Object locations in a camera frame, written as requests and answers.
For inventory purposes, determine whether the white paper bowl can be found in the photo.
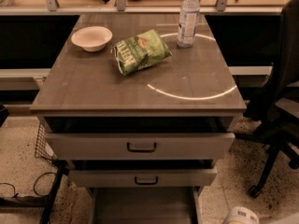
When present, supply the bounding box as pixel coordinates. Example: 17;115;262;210
71;26;112;52

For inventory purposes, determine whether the grey drawer cabinet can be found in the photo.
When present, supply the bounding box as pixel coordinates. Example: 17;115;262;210
29;13;248;224

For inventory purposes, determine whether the black wire basket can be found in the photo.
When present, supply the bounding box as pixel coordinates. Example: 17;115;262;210
35;124;55;164

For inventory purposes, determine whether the grey bottom drawer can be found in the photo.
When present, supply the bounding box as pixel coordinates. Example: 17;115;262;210
88;187;203;224

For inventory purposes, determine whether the clear plastic water bottle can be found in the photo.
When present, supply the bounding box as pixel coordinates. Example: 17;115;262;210
177;0;200;48

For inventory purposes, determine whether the grey top drawer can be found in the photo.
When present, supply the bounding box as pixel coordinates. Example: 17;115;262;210
46;133;235;161

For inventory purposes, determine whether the grey middle drawer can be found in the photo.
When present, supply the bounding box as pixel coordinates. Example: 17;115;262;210
69;168;218;188

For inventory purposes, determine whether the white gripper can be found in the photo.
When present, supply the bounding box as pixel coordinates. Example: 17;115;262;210
222;206;259;224

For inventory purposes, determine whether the black office chair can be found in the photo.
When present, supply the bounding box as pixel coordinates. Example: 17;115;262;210
235;0;299;198

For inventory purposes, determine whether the black floor cable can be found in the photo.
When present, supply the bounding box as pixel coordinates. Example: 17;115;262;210
0;171;58;201

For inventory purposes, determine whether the black metal stand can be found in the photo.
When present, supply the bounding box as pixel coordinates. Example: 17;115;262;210
0;161;68;224

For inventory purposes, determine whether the grey drawer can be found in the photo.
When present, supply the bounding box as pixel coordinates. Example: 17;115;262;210
46;133;235;161
88;187;203;224
69;168;218;188

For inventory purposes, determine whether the green chip bag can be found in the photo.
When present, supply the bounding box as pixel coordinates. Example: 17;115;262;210
113;30;172;76

